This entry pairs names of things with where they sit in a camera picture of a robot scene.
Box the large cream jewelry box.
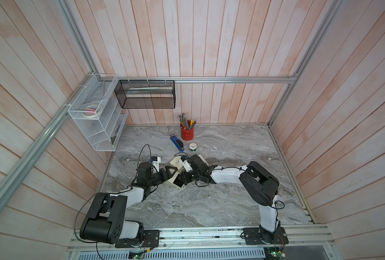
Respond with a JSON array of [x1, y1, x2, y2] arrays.
[[198, 154, 209, 166]]

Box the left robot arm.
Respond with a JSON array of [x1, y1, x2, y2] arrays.
[[74, 162, 177, 247]]

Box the white wire wall shelf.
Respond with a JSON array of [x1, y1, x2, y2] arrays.
[[68, 74, 128, 152]]

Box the pens in cup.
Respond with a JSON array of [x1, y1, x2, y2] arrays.
[[178, 113, 197, 130]]

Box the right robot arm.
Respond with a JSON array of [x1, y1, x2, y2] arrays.
[[174, 155, 280, 237]]

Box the cream jewelry box middle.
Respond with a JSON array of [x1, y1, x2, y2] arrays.
[[170, 156, 184, 171]]

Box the small cream jewelry box front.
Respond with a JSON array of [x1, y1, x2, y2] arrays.
[[166, 169, 185, 188]]

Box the black mesh wall basket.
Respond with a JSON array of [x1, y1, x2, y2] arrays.
[[114, 80, 176, 109]]

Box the blue stapler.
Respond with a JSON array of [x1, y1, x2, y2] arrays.
[[170, 134, 185, 152]]

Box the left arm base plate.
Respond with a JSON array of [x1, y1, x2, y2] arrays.
[[115, 230, 160, 249]]

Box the tape roll on shelf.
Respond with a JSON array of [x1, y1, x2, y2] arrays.
[[81, 103, 102, 119]]

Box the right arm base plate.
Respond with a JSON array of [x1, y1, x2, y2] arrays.
[[242, 226, 289, 245]]

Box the aluminium front rail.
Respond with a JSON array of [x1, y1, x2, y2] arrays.
[[66, 224, 339, 257]]

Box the red pen holder cup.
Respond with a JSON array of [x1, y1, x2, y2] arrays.
[[180, 120, 194, 141]]

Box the green sticker roll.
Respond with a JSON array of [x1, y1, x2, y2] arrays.
[[189, 143, 198, 152]]

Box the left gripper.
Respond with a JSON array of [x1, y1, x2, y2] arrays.
[[147, 166, 178, 187]]

